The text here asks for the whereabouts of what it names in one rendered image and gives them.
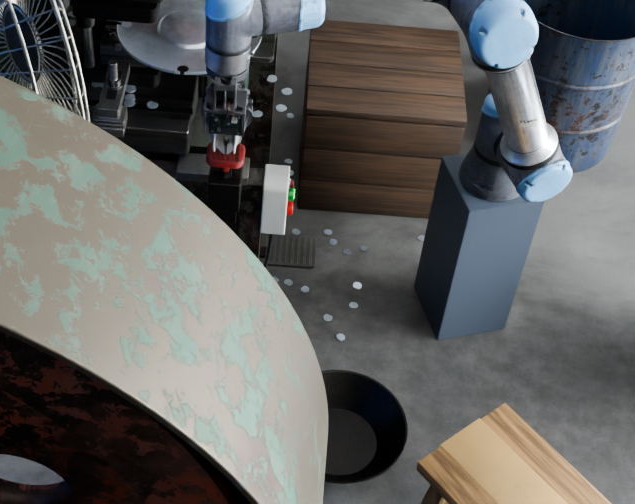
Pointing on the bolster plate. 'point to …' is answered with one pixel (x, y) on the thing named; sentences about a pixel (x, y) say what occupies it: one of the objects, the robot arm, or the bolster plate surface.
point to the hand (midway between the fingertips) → (226, 145)
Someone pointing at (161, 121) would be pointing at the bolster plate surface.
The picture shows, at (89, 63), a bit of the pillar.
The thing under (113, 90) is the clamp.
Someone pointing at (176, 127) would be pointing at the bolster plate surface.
